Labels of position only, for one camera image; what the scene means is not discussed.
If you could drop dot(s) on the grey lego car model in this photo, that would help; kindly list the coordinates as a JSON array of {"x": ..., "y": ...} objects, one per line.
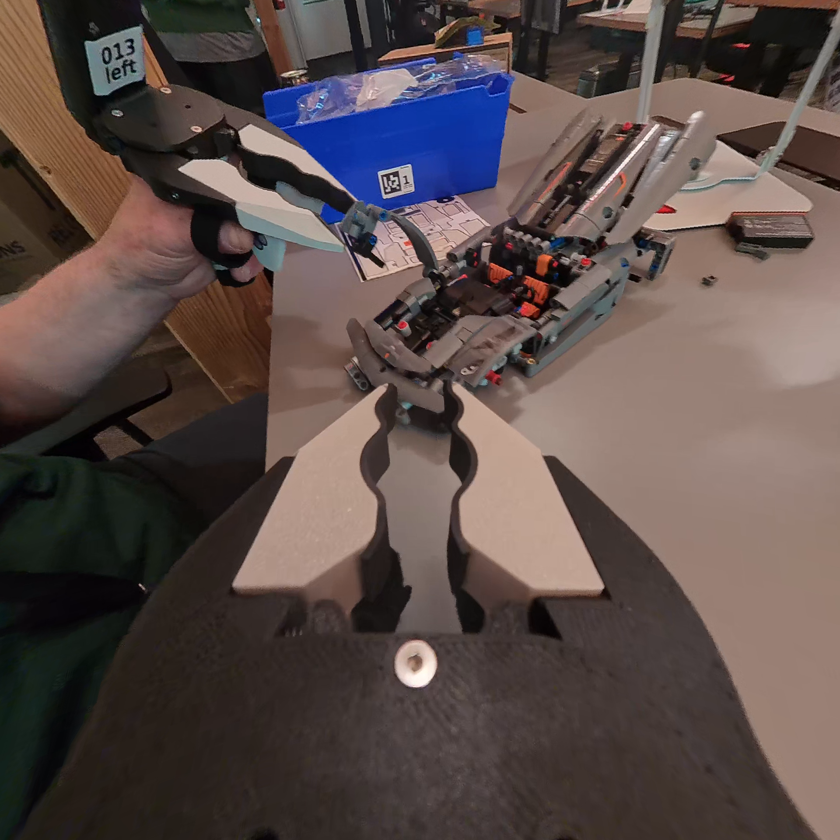
[{"x": 571, "y": 216}]

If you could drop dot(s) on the small dark grey lego piece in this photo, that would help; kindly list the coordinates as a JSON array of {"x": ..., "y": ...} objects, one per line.
[{"x": 751, "y": 250}]

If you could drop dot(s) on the wooden post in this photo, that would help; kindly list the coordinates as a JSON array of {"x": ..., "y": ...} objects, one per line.
[{"x": 210, "y": 328}]

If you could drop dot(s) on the person's green shirt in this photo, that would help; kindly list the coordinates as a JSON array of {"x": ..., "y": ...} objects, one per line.
[{"x": 59, "y": 590}]

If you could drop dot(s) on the black battery pack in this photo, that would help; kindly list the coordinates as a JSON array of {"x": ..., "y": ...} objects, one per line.
[{"x": 771, "y": 229}]

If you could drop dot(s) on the person's dark trousers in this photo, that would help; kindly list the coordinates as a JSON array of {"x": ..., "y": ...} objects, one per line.
[{"x": 210, "y": 453}]

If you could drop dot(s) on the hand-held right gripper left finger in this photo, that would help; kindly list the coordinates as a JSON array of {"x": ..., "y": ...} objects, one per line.
[{"x": 308, "y": 525}]

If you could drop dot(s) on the clear plastic bag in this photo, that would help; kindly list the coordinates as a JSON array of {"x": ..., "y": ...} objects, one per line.
[{"x": 394, "y": 88}]

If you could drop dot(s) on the white instruction sheet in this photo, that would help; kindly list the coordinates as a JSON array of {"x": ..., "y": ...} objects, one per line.
[{"x": 407, "y": 243}]

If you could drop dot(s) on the grey curved lego arch subassembly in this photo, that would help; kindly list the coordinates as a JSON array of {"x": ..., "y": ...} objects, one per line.
[{"x": 410, "y": 233}]

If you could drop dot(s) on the brown cardboard box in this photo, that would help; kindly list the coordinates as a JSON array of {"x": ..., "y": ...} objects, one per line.
[
  {"x": 33, "y": 216},
  {"x": 453, "y": 46}
]

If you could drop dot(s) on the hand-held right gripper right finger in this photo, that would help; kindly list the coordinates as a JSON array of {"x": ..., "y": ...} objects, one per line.
[{"x": 525, "y": 525}]

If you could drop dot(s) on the blue plastic bin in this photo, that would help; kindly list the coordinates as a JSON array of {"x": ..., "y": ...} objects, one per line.
[{"x": 426, "y": 144}]

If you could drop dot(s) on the person's left forearm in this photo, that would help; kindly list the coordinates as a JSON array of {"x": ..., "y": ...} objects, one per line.
[{"x": 59, "y": 334}]

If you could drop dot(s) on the white lamp base stand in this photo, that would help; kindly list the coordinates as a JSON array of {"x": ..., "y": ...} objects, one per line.
[{"x": 735, "y": 190}]

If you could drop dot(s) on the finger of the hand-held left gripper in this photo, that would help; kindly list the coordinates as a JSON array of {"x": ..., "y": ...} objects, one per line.
[
  {"x": 262, "y": 213},
  {"x": 275, "y": 148}
]

